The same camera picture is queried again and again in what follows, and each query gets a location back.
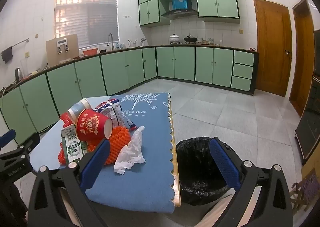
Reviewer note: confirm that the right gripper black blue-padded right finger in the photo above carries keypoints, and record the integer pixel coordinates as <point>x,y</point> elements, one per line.
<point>261,195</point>

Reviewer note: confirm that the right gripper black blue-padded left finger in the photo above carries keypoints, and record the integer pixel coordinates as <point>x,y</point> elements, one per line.
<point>58,196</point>

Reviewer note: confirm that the green white milk carton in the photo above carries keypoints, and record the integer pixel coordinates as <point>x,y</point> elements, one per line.
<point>71,145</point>

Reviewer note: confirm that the red plastic bag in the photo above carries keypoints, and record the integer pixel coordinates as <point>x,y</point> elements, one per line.
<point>66,122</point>

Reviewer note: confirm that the blue white paper cup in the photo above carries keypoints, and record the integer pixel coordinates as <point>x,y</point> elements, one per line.
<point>77,108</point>

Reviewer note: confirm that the red paper cup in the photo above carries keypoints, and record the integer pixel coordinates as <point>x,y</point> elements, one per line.
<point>93,126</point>

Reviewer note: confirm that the white tissue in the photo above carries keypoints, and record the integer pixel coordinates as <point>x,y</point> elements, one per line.
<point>131,153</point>

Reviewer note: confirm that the orange foam fruit net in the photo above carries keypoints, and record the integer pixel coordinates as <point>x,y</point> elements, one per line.
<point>119,138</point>

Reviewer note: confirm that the blue white snack bag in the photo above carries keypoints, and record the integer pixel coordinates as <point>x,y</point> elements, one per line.
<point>112,109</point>

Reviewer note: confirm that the green lower kitchen cabinets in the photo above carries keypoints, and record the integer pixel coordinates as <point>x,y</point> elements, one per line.
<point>35,104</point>

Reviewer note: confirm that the black bagged trash bin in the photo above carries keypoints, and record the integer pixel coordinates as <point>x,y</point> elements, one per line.
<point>201,181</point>

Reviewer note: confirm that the small wooden stool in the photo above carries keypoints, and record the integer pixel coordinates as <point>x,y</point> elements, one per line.
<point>304,193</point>

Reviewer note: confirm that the dark glass cabinet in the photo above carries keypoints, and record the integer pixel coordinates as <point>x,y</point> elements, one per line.
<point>307,132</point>

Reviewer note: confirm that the steel electric kettle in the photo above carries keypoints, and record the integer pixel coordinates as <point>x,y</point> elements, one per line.
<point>18,75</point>

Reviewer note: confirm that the blue table mat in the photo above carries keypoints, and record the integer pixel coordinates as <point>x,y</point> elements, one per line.
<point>142,177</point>

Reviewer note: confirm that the wooden table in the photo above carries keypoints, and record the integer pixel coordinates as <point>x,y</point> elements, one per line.
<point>176,185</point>

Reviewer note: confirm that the cardboard box on counter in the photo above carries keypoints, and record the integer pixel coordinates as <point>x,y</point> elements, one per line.
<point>62,49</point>

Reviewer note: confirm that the red basin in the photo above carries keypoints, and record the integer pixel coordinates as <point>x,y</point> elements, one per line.
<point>92,51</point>

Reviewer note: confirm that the chrome sink faucet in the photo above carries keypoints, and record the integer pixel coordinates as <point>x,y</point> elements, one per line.
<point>110,42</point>

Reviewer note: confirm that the window with blinds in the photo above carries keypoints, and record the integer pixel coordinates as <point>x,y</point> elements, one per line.
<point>91,20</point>

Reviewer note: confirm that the black wok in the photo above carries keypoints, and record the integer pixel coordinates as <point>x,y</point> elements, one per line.
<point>189,39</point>

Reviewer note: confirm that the white cooking pot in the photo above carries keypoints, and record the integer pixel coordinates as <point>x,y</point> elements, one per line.
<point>174,39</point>

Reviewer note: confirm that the black range hood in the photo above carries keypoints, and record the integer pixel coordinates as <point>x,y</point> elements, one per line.
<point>171,14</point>

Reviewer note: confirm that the blue box on hood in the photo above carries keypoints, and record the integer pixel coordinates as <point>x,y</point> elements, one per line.
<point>180,4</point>

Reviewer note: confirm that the dark towel on rail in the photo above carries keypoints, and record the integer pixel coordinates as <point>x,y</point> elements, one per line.
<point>7,55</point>

